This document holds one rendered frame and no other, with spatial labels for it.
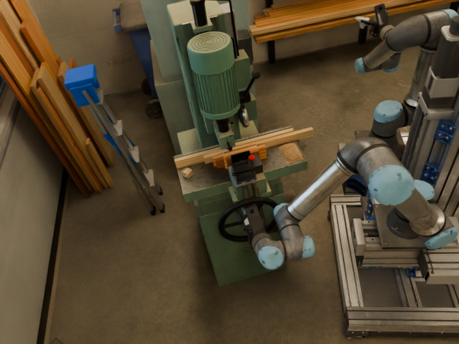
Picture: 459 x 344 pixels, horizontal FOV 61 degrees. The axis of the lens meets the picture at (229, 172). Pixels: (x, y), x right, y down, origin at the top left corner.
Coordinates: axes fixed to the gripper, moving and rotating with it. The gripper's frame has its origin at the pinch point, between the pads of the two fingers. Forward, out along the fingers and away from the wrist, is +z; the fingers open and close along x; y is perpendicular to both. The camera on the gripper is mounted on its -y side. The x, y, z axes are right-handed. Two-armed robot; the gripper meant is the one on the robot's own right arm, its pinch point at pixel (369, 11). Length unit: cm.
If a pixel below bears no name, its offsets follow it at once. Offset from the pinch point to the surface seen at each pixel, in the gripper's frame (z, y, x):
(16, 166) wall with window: 7, 28, -224
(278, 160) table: -60, 24, -71
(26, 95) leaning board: 37, 1, -204
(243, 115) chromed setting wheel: -41, 7, -80
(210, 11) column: -28, -40, -81
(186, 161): -51, 15, -113
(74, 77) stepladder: 9, -14, -160
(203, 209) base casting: -68, 33, -112
